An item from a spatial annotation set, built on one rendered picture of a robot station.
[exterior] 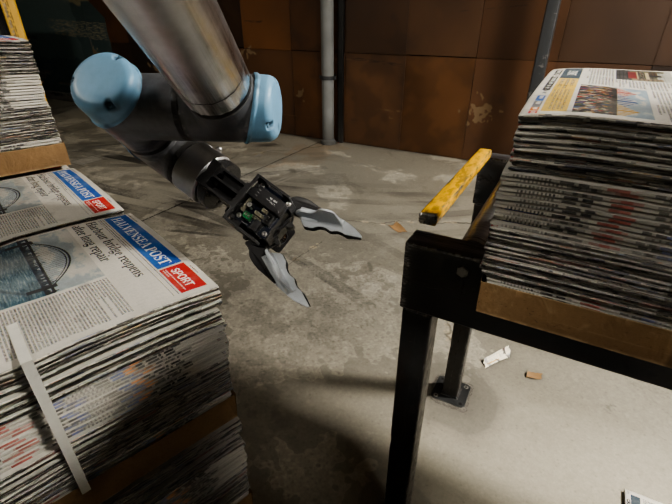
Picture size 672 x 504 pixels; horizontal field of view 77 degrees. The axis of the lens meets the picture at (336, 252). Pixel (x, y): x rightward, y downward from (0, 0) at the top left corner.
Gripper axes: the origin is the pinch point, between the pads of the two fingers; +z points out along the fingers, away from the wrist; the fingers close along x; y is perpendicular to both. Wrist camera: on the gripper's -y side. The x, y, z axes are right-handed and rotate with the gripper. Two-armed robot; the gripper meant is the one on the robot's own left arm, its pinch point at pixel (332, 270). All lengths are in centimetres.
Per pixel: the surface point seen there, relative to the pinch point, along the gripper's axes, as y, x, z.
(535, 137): 20.4, 18.2, 10.5
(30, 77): -8, -4, -66
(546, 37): -200, 234, -12
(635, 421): -88, 27, 90
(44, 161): -16, -14, -60
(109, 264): 6.4, -16.4, -21.5
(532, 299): 10.2, 9.0, 20.4
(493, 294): 8.5, 7.5, 17.2
